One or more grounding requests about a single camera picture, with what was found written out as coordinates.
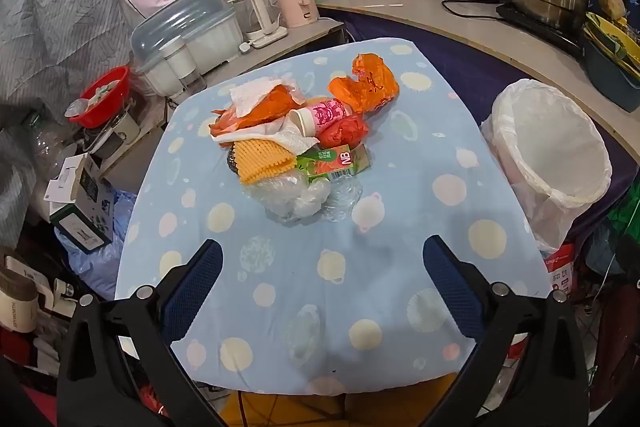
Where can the white cylindrical appliance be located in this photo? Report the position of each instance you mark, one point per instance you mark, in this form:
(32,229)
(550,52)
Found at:
(177,59)

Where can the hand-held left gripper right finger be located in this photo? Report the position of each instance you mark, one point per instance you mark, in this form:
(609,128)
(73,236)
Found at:
(452,289)

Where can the red plastic bag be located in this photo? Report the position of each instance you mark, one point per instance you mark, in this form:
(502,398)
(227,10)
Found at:
(345,133)

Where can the large clear plastic bottle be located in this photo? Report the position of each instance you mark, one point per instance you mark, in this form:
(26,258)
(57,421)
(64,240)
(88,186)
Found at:
(45,142)

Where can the red plastic bowl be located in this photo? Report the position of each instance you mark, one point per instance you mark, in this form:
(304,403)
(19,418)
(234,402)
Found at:
(107,104)

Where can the black induction cooker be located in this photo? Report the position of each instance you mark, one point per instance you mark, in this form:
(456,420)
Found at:
(530,24)

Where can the bin with white bag liner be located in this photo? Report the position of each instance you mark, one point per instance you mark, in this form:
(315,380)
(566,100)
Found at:
(540,142)

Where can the white electric kettle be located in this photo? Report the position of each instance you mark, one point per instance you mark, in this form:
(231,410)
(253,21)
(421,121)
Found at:
(257,12)

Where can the white handheld appliance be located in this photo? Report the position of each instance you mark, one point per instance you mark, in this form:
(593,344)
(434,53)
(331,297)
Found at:
(20,297)

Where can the stack of blue yellow basins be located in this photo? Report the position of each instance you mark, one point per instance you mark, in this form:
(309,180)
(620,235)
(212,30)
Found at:
(610,77)

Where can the crumpled white paper tissue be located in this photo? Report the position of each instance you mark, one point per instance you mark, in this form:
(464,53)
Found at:
(285,135)
(252,94)

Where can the grey patterned cover sheet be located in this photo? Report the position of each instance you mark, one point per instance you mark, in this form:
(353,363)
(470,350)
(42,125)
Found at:
(60,17)

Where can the red and white packet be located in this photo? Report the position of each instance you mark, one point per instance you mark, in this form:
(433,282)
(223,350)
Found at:
(562,264)

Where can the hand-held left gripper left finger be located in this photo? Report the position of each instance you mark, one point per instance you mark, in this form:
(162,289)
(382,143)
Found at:
(192,292)

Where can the purple cloth under counter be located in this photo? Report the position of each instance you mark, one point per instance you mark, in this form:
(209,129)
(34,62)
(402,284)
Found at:
(450,57)

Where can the yellow ridged sponge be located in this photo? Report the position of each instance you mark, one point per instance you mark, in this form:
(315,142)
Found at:
(260,159)

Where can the clear lidded storage box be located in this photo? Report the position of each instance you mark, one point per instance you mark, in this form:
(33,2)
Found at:
(195,27)

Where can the green and red drink carton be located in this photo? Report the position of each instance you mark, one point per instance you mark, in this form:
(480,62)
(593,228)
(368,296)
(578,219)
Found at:
(335,159)

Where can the clear plastic bag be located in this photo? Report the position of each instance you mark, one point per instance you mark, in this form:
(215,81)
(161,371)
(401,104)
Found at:
(295,199)

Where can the crushed clear plastic bottle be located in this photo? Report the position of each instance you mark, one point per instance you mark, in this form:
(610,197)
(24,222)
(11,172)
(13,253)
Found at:
(346,199)

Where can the dark printed cardboard box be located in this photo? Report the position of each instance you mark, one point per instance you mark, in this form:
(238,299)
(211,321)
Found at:
(80,207)

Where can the green plastic bag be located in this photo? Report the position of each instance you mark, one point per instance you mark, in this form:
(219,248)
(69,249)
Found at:
(627,217)

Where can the steel wool scrubber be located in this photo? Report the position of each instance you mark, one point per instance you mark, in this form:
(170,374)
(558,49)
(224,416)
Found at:
(231,162)

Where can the brown loofah sponge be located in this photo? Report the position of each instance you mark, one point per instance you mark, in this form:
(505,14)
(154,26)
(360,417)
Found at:
(612,2)

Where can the plain orange plastic bag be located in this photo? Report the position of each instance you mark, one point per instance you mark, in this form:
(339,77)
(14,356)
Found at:
(270,107)

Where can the orange printed plastic bag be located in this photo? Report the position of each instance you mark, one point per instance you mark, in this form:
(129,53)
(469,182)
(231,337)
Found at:
(370,87)

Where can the blue plastic bag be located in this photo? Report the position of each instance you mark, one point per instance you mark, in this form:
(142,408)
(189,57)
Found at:
(100,267)

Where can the pink paper cup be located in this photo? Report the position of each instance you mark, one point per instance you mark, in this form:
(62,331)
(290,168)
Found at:
(327,117)

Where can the light blue dotted tablecloth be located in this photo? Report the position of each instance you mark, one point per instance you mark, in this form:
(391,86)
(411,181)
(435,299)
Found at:
(300,267)

